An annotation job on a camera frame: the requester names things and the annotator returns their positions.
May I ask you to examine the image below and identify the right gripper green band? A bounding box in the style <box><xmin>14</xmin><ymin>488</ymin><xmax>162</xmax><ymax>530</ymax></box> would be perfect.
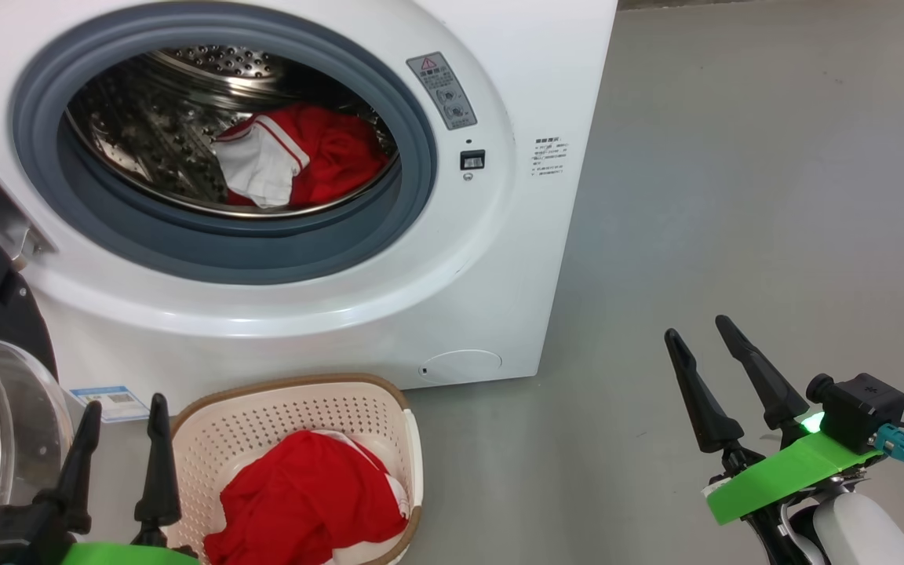
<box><xmin>664</xmin><ymin>315</ymin><xmax>884</xmax><ymax>527</ymax></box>

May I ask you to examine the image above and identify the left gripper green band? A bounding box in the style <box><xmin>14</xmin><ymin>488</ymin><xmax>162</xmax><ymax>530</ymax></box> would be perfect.
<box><xmin>34</xmin><ymin>393</ymin><xmax>202</xmax><ymax>565</ymax></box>

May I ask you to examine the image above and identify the plain red garment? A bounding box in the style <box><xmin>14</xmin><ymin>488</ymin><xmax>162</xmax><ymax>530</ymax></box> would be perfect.
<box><xmin>203</xmin><ymin>429</ymin><xmax>410</xmax><ymax>565</ymax></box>

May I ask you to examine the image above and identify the red white-striped garment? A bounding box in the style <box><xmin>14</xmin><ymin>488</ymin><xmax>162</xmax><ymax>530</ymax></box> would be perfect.
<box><xmin>211</xmin><ymin>103</ymin><xmax>390</xmax><ymax>210</ymax></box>

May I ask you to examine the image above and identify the cream perforated laundry basket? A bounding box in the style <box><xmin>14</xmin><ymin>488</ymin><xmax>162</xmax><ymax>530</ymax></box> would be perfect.
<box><xmin>162</xmin><ymin>374</ymin><xmax>425</xmax><ymax>565</ymax></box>

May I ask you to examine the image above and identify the grey rubber door gasket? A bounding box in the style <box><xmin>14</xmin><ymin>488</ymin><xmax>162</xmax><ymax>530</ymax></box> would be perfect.
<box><xmin>10</xmin><ymin>22</ymin><xmax>439</xmax><ymax>286</ymax></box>

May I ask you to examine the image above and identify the white front-load washing machine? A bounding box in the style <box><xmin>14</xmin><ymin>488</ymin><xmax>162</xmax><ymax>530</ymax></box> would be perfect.
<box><xmin>0</xmin><ymin>0</ymin><xmax>619</xmax><ymax>417</ymax></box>

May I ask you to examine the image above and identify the blue energy label sticker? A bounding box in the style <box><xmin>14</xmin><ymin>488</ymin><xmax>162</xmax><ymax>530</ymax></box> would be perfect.
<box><xmin>70</xmin><ymin>385</ymin><xmax>151</xmax><ymax>424</ymax></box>

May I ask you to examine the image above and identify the round drain filter cover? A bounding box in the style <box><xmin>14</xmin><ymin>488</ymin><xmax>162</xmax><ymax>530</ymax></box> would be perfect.
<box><xmin>419</xmin><ymin>349</ymin><xmax>503</xmax><ymax>385</ymax></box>

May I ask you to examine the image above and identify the printed instruction text label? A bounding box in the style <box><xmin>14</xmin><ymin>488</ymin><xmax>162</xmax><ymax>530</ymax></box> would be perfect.
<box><xmin>531</xmin><ymin>137</ymin><xmax>570</xmax><ymax>178</ymax></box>

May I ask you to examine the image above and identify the steel washer drum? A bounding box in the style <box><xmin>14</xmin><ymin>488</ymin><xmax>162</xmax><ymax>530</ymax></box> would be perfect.
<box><xmin>65</xmin><ymin>45</ymin><xmax>402</xmax><ymax>219</ymax></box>

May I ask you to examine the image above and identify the grey warning sticker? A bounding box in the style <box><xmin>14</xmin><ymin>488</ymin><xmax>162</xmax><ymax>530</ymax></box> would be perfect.
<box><xmin>406</xmin><ymin>52</ymin><xmax>478</xmax><ymax>131</ymax></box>

